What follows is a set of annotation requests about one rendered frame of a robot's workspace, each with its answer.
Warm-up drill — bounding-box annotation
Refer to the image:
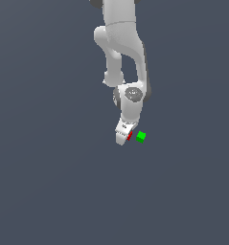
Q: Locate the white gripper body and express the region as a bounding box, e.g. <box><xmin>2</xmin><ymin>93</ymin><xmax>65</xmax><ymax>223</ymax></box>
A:
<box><xmin>115</xmin><ymin>117</ymin><xmax>138</xmax><ymax>138</ymax></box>

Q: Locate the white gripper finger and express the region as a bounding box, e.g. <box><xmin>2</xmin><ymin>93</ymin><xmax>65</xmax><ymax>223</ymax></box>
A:
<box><xmin>115</xmin><ymin>131</ymin><xmax>129</xmax><ymax>146</ymax></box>

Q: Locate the green cube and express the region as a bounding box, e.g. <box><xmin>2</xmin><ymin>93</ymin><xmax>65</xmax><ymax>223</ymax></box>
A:
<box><xmin>135</xmin><ymin>130</ymin><xmax>148</xmax><ymax>145</ymax></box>

